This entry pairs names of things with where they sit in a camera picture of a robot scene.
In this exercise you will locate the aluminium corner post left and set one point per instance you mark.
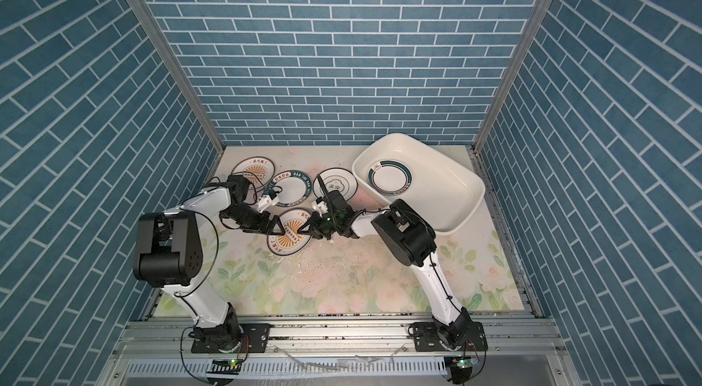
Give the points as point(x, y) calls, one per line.
point(157, 38)

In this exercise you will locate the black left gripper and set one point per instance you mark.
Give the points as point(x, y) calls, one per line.
point(263, 227)

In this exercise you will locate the green red ring plate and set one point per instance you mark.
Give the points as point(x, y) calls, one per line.
point(389, 177)

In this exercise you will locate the aluminium corner post right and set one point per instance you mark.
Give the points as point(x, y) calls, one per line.
point(526, 39)

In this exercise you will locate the white plate grey emblem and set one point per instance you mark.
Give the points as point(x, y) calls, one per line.
point(340, 179)

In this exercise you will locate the floral table mat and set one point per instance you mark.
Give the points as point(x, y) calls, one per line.
point(355, 276)

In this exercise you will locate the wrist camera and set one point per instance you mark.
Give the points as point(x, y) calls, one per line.
point(320, 206)
point(266, 201)

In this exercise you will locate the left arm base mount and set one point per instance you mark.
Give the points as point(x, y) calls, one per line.
point(230, 337)

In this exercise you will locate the green rim plate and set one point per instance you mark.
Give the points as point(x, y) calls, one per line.
point(292, 187)

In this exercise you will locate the white plastic bin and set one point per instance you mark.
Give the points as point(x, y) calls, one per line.
point(444, 192)

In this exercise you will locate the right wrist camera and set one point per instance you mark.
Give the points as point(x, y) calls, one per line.
point(320, 206)

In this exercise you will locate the orange sunburst plate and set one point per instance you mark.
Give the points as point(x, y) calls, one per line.
point(258, 170)
point(292, 242)

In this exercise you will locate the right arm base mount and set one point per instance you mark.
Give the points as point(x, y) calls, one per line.
point(463, 334)

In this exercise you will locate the aluminium corner post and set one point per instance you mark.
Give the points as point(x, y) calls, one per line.
point(526, 39)
point(157, 38)

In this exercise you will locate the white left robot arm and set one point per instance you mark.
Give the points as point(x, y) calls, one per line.
point(169, 252)

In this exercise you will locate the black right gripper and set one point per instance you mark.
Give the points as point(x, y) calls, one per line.
point(316, 231)

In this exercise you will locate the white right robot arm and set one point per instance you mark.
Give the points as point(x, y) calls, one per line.
point(411, 241)

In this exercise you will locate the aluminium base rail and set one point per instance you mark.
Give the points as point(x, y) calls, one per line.
point(511, 350)

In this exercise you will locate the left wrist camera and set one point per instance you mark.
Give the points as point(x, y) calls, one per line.
point(266, 201)

